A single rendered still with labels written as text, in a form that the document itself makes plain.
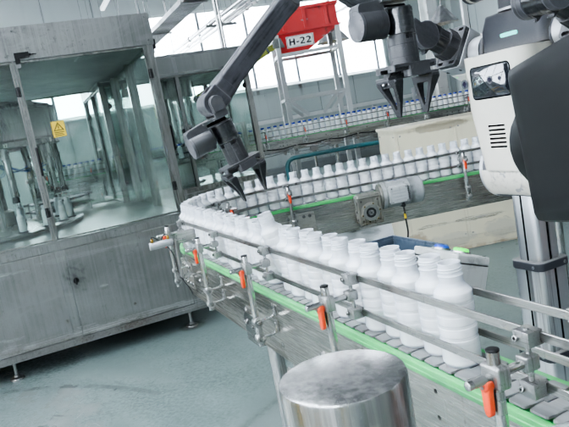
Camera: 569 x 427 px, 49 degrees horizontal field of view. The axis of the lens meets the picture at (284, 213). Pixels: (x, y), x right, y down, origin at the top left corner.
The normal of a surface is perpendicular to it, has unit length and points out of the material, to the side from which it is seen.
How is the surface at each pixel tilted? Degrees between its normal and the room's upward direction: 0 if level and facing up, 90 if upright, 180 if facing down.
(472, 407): 90
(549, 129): 90
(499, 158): 90
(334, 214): 90
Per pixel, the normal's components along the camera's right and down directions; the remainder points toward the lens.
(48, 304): 0.39, 0.07
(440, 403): -0.90, 0.22
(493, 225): 0.11, 0.12
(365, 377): -0.18, -0.97
